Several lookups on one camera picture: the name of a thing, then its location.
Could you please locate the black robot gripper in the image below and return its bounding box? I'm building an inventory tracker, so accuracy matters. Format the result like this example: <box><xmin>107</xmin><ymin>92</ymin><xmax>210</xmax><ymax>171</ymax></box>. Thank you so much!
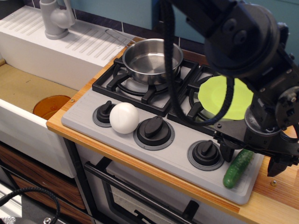
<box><xmin>214</xmin><ymin>119</ymin><xmax>299</xmax><ymax>177</ymax></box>

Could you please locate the green toy pickle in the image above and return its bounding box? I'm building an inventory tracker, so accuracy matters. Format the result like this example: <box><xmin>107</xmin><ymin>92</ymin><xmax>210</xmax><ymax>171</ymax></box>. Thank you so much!
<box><xmin>222</xmin><ymin>149</ymin><xmax>254</xmax><ymax>189</ymax></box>

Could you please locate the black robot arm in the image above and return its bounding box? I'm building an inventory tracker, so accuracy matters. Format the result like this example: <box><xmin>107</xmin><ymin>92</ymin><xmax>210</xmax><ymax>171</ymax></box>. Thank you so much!
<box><xmin>160</xmin><ymin>0</ymin><xmax>299</xmax><ymax>177</ymax></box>

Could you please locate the black right stove knob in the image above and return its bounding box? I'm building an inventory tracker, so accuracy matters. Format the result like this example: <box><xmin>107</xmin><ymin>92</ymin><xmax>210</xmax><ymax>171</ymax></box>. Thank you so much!
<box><xmin>187</xmin><ymin>140</ymin><xmax>224</xmax><ymax>171</ymax></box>

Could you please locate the black stove knob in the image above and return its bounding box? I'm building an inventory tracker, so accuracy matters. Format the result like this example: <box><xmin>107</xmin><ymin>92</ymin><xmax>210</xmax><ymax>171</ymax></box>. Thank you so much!
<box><xmin>187</xmin><ymin>140</ymin><xmax>224</xmax><ymax>171</ymax></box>
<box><xmin>133</xmin><ymin>116</ymin><xmax>175</xmax><ymax>151</ymax></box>
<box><xmin>93</xmin><ymin>100</ymin><xmax>116</xmax><ymax>128</ymax></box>

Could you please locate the grey toy stove top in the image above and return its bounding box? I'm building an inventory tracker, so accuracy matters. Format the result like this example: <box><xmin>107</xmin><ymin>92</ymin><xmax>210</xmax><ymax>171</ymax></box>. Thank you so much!
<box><xmin>60</xmin><ymin>58</ymin><xmax>267</xmax><ymax>206</ymax></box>

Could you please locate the lime green plate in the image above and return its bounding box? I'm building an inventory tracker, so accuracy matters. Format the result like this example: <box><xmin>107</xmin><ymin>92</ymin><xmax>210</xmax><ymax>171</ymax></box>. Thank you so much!
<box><xmin>198</xmin><ymin>76</ymin><xmax>253</xmax><ymax>120</ymax></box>

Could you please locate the black middle stove knob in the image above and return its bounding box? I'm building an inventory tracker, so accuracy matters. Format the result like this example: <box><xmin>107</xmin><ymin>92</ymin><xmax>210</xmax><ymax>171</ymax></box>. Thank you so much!
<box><xmin>133</xmin><ymin>116</ymin><xmax>175</xmax><ymax>151</ymax></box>

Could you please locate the white toy mushroom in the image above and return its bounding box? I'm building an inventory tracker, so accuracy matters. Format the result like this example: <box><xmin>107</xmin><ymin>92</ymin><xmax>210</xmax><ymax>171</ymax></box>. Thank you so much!
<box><xmin>109</xmin><ymin>103</ymin><xmax>139</xmax><ymax>134</ymax></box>

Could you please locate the stainless steel pot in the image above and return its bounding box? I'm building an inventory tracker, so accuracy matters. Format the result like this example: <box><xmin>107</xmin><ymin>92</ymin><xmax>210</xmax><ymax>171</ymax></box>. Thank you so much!
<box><xmin>104</xmin><ymin>28</ymin><xmax>184</xmax><ymax>85</ymax></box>

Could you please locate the black left stove knob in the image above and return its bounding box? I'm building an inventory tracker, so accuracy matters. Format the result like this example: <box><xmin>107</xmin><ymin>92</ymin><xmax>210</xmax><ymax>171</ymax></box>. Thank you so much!
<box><xmin>93</xmin><ymin>100</ymin><xmax>116</xmax><ymax>128</ymax></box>

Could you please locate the brass countertop screw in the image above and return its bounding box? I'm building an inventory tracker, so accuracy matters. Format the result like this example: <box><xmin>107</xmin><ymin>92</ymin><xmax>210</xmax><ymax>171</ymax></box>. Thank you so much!
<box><xmin>271</xmin><ymin>180</ymin><xmax>277</xmax><ymax>187</ymax></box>

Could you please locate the black right burner grate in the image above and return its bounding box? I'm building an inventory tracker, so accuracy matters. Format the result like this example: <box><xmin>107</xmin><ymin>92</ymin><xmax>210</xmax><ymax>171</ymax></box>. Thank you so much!
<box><xmin>167</xmin><ymin>65</ymin><xmax>216</xmax><ymax>136</ymax></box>

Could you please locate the black burner grate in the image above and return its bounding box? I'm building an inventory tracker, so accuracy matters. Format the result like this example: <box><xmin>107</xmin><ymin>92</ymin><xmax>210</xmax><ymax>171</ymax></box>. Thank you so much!
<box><xmin>92</xmin><ymin>57</ymin><xmax>199</xmax><ymax>118</ymax></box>
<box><xmin>167</xmin><ymin>65</ymin><xmax>216</xmax><ymax>136</ymax></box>

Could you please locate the toy oven door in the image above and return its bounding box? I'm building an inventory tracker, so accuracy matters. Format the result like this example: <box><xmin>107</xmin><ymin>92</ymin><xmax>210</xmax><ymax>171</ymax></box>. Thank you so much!
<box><xmin>78</xmin><ymin>144</ymin><xmax>255</xmax><ymax>224</ymax></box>

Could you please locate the black left burner grate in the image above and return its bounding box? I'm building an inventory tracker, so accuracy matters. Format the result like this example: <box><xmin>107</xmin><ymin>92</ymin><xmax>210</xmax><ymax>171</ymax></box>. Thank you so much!
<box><xmin>92</xmin><ymin>57</ymin><xmax>199</xmax><ymax>118</ymax></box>

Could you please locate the wooden drawer front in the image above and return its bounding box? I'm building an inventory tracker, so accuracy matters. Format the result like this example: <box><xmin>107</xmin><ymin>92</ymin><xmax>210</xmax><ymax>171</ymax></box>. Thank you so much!
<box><xmin>0</xmin><ymin>143</ymin><xmax>93</xmax><ymax>224</ymax></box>

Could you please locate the white toy sink unit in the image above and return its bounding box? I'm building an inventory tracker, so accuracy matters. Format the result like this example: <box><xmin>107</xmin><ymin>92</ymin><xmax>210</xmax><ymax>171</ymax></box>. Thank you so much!
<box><xmin>0</xmin><ymin>5</ymin><xmax>136</xmax><ymax>179</ymax></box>

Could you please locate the grey toy faucet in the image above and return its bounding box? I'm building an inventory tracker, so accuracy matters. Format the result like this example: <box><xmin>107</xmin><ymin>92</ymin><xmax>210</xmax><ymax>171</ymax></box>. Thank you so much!
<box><xmin>40</xmin><ymin>0</ymin><xmax>75</xmax><ymax>40</ymax></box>

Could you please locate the black oven door handle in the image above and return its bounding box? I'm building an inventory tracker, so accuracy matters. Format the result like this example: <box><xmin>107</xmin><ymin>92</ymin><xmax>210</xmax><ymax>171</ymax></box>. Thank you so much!
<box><xmin>84</xmin><ymin>161</ymin><xmax>194</xmax><ymax>224</ymax></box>

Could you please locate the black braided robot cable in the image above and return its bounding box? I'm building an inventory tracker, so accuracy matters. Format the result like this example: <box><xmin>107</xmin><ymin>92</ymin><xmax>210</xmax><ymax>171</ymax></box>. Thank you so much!
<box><xmin>161</xmin><ymin>0</ymin><xmax>235</xmax><ymax>126</ymax></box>

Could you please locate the black braided foreground cable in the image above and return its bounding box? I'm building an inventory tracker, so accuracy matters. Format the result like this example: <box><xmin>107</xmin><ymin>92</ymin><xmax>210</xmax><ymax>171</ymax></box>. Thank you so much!
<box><xmin>0</xmin><ymin>187</ymin><xmax>61</xmax><ymax>224</ymax></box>

